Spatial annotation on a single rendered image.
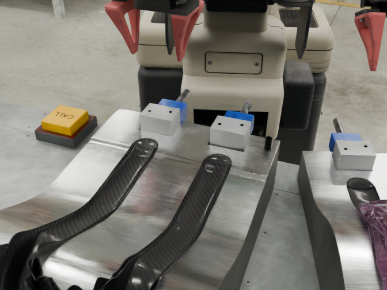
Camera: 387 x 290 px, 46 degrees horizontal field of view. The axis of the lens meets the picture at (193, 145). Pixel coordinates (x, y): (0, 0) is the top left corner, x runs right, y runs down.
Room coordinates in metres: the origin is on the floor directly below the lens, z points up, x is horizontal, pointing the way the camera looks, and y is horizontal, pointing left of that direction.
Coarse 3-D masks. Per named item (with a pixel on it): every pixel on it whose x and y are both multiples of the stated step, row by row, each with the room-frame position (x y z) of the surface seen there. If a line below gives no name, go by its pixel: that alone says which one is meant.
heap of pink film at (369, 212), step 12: (360, 204) 0.42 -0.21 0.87; (372, 204) 0.41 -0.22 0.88; (384, 204) 0.39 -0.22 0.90; (372, 216) 0.37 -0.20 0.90; (384, 216) 0.36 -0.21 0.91; (372, 228) 0.35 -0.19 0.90; (384, 228) 0.33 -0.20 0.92; (372, 240) 0.33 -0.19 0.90; (384, 240) 0.33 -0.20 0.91; (384, 252) 0.31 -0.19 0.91; (384, 264) 0.30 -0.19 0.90; (384, 276) 0.29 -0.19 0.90; (384, 288) 0.28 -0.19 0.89
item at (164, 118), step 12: (180, 96) 0.65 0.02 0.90; (156, 108) 0.58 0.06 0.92; (168, 108) 0.58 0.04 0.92; (180, 108) 0.60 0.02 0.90; (144, 120) 0.56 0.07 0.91; (156, 120) 0.55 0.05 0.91; (168, 120) 0.54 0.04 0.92; (180, 120) 0.59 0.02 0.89; (156, 132) 0.55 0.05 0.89; (168, 132) 0.54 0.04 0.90
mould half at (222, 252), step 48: (96, 144) 0.53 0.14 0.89; (192, 144) 0.52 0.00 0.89; (48, 192) 0.43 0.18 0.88; (144, 192) 0.43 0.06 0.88; (240, 192) 0.43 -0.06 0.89; (0, 240) 0.30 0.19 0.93; (96, 240) 0.32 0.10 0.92; (144, 240) 0.33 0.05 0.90; (240, 240) 0.35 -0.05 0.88; (192, 288) 0.25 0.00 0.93
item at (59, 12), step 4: (52, 0) 3.43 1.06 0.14; (56, 0) 3.41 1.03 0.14; (60, 0) 3.43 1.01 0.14; (56, 4) 3.42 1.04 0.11; (60, 4) 3.43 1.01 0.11; (56, 8) 3.42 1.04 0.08; (60, 8) 3.42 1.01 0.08; (56, 12) 3.42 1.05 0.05; (60, 12) 3.41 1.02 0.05; (64, 12) 3.46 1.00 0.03; (56, 16) 3.42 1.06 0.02; (60, 16) 3.41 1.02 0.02; (64, 16) 3.45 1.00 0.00
